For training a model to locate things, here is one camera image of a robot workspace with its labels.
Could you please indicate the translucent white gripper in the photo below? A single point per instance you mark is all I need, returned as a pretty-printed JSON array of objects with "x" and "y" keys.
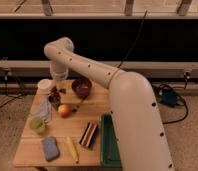
[{"x": 59, "y": 73}]

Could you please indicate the dark grape bunch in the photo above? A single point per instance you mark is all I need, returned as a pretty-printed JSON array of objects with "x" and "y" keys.
[{"x": 55, "y": 92}]

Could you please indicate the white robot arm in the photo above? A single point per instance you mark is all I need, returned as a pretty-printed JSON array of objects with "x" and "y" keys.
[{"x": 136, "y": 117}]

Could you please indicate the white round cup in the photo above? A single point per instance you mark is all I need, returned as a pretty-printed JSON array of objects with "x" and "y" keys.
[{"x": 44, "y": 86}]

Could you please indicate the green plastic cup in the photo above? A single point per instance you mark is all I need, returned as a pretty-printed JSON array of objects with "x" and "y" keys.
[{"x": 37, "y": 125}]

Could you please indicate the dark red bowl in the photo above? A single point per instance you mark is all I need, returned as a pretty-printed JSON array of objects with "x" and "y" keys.
[{"x": 81, "y": 87}]

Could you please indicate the red yellow apple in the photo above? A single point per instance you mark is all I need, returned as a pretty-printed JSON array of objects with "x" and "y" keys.
[{"x": 64, "y": 110}]

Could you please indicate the metal spoon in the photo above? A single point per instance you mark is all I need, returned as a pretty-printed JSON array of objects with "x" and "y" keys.
[{"x": 78, "y": 105}]

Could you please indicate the grey blue cloth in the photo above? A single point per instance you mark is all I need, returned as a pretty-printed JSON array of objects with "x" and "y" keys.
[{"x": 44, "y": 111}]

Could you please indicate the yellow corn cob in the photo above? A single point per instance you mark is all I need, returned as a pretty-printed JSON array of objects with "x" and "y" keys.
[{"x": 72, "y": 149}]

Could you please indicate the blue sponge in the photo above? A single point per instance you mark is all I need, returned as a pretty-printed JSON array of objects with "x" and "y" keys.
[{"x": 50, "y": 148}]

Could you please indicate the green plastic tray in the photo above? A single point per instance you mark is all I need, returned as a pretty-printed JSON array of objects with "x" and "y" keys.
[{"x": 109, "y": 153}]

